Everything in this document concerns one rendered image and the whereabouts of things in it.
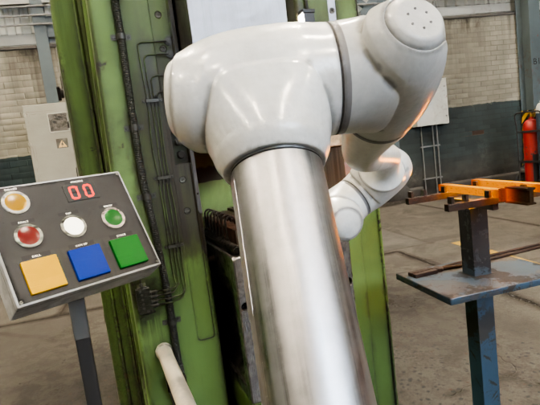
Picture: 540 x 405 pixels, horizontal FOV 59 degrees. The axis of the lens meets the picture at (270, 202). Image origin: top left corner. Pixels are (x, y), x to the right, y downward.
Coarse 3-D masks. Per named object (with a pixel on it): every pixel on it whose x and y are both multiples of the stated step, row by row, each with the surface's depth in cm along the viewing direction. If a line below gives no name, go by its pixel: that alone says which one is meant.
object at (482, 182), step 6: (474, 180) 159; (480, 180) 156; (486, 180) 154; (492, 180) 152; (498, 180) 150; (504, 180) 149; (486, 186) 153; (492, 186) 151; (498, 186) 148; (504, 186) 145; (534, 186) 133
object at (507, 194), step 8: (440, 184) 158; (448, 184) 156; (456, 184) 153; (456, 192) 149; (464, 192) 145; (472, 192) 142; (480, 192) 138; (496, 192) 131; (504, 192) 128; (512, 192) 127; (520, 192) 124; (528, 192) 121; (504, 200) 128; (512, 200) 127; (520, 200) 124; (528, 200) 121
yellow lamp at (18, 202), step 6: (6, 198) 104; (12, 198) 105; (18, 198) 105; (24, 198) 106; (6, 204) 103; (12, 204) 104; (18, 204) 105; (24, 204) 106; (12, 210) 103; (18, 210) 104
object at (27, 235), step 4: (24, 228) 103; (28, 228) 103; (32, 228) 104; (20, 232) 102; (24, 232) 102; (28, 232) 103; (32, 232) 103; (36, 232) 104; (20, 236) 102; (24, 236) 102; (28, 236) 102; (32, 236) 103; (36, 236) 103; (20, 240) 101; (24, 240) 102; (28, 240) 102; (32, 240) 102; (36, 240) 103
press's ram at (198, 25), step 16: (176, 0) 142; (192, 0) 131; (208, 0) 133; (224, 0) 135; (240, 0) 136; (256, 0) 138; (272, 0) 140; (176, 16) 145; (192, 16) 132; (208, 16) 133; (224, 16) 135; (240, 16) 137; (256, 16) 138; (272, 16) 140; (192, 32) 132; (208, 32) 134
